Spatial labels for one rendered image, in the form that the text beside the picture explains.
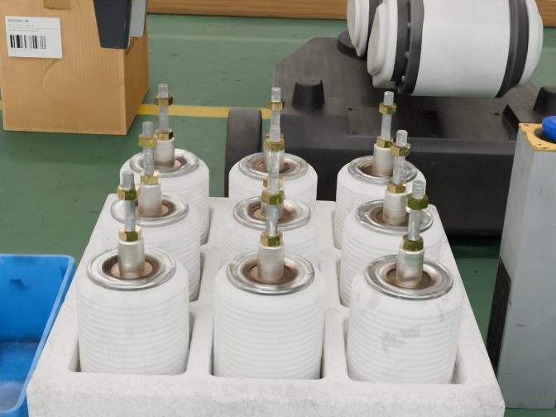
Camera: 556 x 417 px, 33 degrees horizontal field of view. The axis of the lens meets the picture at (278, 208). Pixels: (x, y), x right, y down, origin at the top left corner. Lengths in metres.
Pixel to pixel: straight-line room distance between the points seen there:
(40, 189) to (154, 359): 0.83
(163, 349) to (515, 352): 0.43
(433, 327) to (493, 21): 0.48
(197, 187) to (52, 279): 0.23
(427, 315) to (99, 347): 0.27
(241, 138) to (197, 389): 0.58
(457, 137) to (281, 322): 0.61
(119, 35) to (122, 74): 1.07
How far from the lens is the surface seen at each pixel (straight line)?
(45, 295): 1.13
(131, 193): 0.76
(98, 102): 1.80
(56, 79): 1.80
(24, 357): 1.15
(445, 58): 1.13
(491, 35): 1.14
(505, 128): 1.37
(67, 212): 1.50
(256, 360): 0.78
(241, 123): 1.30
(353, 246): 0.88
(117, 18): 0.69
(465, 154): 1.30
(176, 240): 0.87
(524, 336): 1.04
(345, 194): 0.99
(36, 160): 1.71
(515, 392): 1.08
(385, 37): 1.15
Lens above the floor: 0.63
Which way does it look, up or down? 25 degrees down
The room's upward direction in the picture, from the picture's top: 2 degrees clockwise
